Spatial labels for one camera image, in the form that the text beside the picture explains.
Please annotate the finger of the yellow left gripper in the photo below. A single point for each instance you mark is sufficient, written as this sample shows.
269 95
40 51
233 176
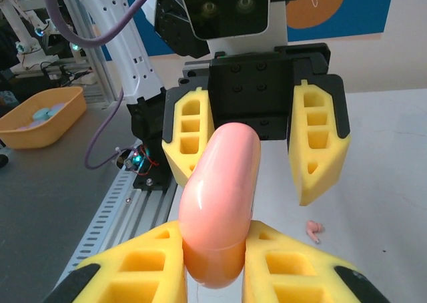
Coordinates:
177 156
327 169

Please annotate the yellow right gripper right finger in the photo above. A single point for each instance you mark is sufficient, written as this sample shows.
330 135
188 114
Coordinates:
257 266

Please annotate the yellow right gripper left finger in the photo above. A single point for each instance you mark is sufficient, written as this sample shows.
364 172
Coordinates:
170 246

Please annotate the pink earbud charging case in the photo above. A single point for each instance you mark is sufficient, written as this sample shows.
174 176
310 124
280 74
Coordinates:
220 199

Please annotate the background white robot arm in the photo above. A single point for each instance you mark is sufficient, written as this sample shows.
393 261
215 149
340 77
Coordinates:
25 32

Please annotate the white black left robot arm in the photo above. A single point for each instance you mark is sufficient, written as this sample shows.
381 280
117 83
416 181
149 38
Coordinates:
133 49

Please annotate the lilac round case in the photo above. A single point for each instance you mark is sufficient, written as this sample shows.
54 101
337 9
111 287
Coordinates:
57 107
31 125

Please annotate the teal round case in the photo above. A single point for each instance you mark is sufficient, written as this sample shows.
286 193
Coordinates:
41 114

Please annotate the circuit board with green LED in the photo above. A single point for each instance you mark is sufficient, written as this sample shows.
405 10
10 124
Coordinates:
136 157

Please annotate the yellow plastic tray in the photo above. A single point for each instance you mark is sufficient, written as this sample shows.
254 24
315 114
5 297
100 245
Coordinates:
60 126

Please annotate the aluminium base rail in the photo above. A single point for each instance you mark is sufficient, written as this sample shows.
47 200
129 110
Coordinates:
150 209

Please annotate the aluminium frame post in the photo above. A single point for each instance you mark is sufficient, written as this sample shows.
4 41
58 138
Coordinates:
95 72

